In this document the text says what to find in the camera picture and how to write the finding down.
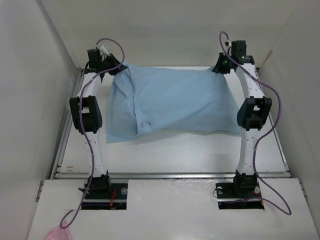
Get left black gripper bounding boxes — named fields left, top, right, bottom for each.
left=99, top=52, right=127, bottom=76

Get light blue pillowcase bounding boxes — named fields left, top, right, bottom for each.
left=106, top=63, right=241, bottom=143

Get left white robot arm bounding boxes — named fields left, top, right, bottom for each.
left=69, top=48, right=126, bottom=200

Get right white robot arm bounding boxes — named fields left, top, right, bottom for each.
left=213, top=40, right=272, bottom=199

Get pink cloth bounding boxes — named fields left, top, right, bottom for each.
left=45, top=226, right=73, bottom=240

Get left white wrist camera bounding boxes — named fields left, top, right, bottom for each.
left=96, top=44, right=110, bottom=56

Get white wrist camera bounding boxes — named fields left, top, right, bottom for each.
left=96, top=44, right=110, bottom=56
left=224, top=41, right=232, bottom=47

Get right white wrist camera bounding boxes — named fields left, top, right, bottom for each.
left=224, top=41, right=232, bottom=47

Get aluminium front rail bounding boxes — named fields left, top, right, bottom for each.
left=53, top=172, right=293, bottom=180

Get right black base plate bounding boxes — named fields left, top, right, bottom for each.
left=212, top=182, right=265, bottom=210

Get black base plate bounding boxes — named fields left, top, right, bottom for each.
left=212, top=182, right=265, bottom=210
left=80, top=183, right=128, bottom=210

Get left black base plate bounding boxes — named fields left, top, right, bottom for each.
left=80, top=183, right=128, bottom=210

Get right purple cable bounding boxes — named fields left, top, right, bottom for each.
left=219, top=31, right=292, bottom=216

